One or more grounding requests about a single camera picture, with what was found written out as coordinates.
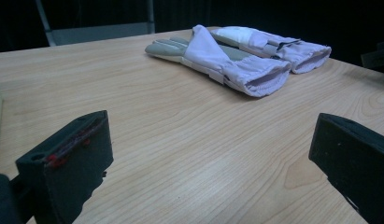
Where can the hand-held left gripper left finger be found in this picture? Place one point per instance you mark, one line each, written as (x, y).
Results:
(74, 161)

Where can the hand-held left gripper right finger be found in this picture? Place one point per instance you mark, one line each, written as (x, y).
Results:
(358, 158)

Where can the lavender glove with grey palm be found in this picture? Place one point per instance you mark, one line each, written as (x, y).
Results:
(211, 56)

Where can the white metal stand frame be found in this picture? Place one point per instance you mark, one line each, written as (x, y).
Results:
(99, 32)

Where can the lavender glove with white back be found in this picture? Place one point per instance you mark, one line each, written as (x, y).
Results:
(289, 48)

